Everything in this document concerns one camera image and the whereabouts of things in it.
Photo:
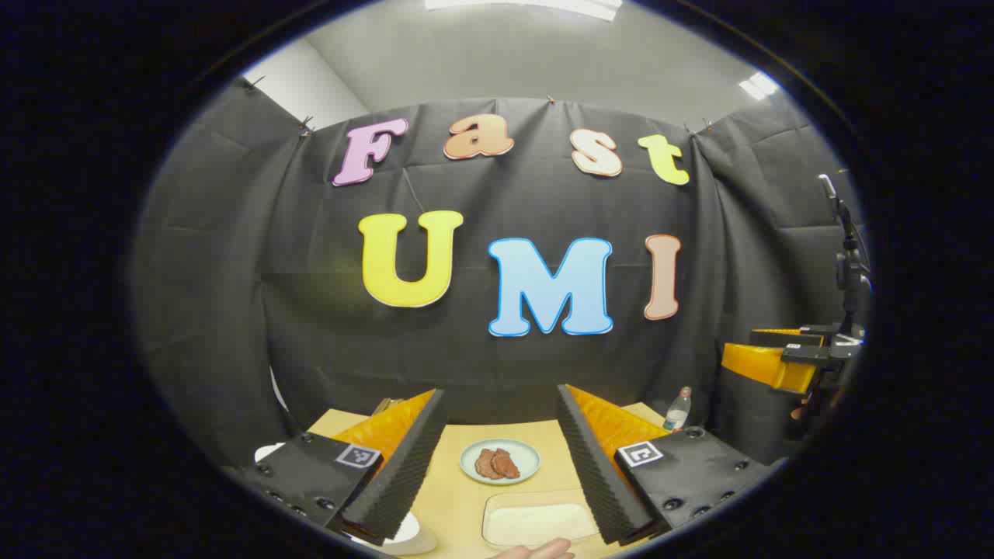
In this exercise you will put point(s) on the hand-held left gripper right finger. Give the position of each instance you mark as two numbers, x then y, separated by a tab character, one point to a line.
594	466

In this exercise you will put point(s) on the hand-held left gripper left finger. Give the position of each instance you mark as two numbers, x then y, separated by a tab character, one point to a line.
404	466

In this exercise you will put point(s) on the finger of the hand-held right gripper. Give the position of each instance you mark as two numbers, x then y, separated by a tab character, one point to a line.
757	365

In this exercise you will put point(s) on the white rice cooker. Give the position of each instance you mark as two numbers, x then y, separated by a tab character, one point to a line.
413	536

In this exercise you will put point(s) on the rectangular tray of rice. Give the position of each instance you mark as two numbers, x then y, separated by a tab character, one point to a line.
536	524

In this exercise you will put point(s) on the toasted bread slice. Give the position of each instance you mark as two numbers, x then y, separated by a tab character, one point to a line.
386	406

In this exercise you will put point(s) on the pale green plate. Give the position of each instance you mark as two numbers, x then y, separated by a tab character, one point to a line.
524	464

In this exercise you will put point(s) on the brown meat slice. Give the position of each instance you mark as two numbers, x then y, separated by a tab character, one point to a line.
486	464
507	463

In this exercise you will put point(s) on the clear plastic water bottle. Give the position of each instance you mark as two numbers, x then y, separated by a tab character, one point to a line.
677	415

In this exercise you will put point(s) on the black backdrop cloth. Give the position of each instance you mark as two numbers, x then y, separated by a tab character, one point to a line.
497	357

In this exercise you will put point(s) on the small ceiling light panel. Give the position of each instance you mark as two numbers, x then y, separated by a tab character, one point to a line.
759	85

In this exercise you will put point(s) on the large ceiling light panel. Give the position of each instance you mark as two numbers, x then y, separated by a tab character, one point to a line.
536	6

